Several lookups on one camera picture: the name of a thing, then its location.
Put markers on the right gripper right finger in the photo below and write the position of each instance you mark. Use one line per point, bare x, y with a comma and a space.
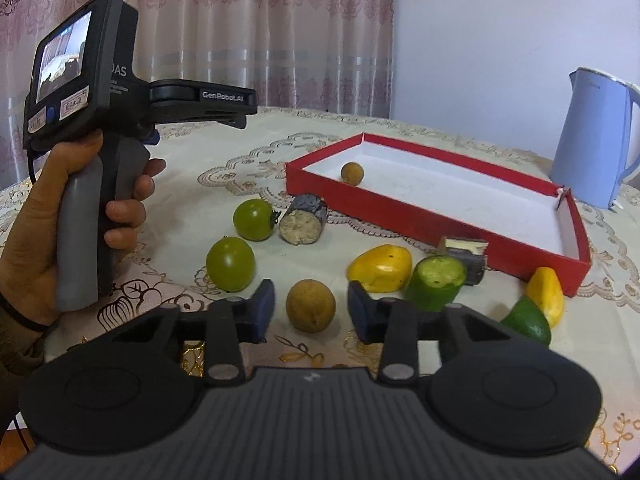
391, 322

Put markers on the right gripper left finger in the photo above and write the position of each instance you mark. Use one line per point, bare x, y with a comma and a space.
233, 321

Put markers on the large yellow pepper piece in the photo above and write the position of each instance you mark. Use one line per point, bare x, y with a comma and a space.
384, 268

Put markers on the green cucumber cylinder piece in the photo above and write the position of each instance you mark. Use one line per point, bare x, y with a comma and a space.
435, 282

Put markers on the green tomato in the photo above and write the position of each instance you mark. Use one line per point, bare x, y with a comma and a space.
255, 219
231, 264

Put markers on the brown longan fruit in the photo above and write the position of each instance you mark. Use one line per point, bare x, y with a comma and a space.
310, 306

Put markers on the dark eggplant wedge piece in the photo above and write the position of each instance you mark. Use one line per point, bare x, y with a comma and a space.
471, 252

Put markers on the purple eggplant cylinder piece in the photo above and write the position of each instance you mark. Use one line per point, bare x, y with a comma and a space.
304, 221

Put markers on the green pepper piece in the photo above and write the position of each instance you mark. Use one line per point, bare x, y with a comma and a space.
528, 320

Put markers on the dark sleeve forearm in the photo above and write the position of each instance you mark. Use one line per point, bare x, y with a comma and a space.
21, 353

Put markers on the person's left hand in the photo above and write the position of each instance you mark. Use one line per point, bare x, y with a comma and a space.
27, 263

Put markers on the cream embroidered tablecloth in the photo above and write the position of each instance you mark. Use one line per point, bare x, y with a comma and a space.
212, 169

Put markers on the small brown longan in tray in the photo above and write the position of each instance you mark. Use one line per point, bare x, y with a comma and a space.
352, 173

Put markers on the red shallow box tray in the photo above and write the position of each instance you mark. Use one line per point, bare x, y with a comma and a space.
426, 193

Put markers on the pink floral curtain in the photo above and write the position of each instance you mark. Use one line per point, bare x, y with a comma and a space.
331, 55

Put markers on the light blue electric kettle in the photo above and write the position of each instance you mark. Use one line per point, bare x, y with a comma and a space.
591, 157

